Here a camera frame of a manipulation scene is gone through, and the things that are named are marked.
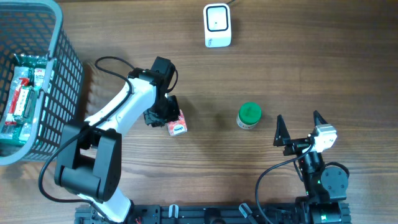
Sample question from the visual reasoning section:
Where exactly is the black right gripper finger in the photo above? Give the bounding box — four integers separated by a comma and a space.
273, 114, 291, 147
313, 110, 328, 126

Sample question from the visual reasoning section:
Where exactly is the red and white tissue pack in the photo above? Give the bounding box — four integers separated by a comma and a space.
167, 110, 188, 136

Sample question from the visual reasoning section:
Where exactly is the green lid white jar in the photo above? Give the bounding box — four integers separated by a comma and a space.
236, 102, 262, 129

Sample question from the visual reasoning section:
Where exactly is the green 3M sponge package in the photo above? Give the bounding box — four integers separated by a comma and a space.
1, 54, 47, 146

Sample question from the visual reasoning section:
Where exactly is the red stick packet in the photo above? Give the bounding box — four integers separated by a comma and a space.
5, 78, 29, 125

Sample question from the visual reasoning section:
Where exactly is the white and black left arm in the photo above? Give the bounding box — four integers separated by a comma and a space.
54, 57, 180, 223

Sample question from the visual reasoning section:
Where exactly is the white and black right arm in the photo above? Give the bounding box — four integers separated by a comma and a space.
274, 111, 349, 223

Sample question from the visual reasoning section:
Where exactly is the white barcode scanner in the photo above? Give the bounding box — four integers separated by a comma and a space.
203, 3, 232, 48

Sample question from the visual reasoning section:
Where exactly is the grey plastic mesh basket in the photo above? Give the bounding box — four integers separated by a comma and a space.
1, 0, 85, 166

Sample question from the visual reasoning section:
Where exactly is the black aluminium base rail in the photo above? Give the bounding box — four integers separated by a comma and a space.
74, 202, 352, 224

